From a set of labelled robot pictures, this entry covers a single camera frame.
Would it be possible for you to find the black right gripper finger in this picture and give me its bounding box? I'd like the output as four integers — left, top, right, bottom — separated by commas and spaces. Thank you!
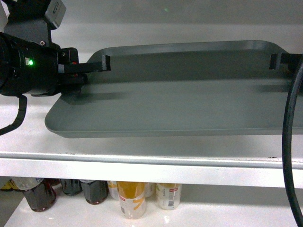
269, 53, 302, 70

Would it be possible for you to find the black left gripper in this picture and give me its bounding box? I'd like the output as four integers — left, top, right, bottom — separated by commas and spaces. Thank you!
11, 36, 111, 97

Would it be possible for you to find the grey silver tray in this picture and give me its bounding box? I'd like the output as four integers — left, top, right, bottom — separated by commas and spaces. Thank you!
45, 41, 293, 138

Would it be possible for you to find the white upper shelf board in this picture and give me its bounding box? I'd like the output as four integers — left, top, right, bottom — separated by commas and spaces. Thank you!
0, 94, 303, 190

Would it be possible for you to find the white shelf board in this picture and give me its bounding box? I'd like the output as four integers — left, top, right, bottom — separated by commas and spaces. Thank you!
0, 94, 303, 190
6, 195, 296, 227

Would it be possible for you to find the dark tea bottle middle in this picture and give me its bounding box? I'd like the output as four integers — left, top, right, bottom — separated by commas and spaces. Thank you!
60, 179, 82, 196

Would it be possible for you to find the orange juice bottle left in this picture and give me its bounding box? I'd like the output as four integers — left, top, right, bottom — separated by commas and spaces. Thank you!
107, 181, 119, 200

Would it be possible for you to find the orange juice bottle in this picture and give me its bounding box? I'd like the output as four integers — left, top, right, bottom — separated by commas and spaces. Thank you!
117, 181, 146, 219
107, 181, 119, 200

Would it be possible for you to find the dark tea bottle blue label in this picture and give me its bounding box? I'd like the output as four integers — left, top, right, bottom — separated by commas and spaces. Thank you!
80, 180, 108, 205

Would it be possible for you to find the orange juice bottle front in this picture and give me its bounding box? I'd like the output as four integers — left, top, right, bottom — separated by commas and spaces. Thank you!
117, 181, 146, 219

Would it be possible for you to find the dark tea bottle front left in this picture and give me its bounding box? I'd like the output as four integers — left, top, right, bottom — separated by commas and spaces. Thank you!
12, 177, 56, 212

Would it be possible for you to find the white middle shelf board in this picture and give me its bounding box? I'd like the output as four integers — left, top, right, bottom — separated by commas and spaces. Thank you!
6, 195, 296, 227

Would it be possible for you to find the yellow juice bottle right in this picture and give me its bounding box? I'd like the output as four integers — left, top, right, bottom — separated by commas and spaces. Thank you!
156, 183, 182, 210

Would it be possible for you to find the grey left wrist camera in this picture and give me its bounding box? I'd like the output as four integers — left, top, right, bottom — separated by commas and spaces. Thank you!
45, 0, 66, 30

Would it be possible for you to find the thin black left cable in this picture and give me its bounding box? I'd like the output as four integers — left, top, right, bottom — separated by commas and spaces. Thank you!
0, 94, 28, 137

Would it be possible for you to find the thick black cable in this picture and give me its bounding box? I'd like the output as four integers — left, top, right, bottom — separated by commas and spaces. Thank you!
282, 55, 303, 227

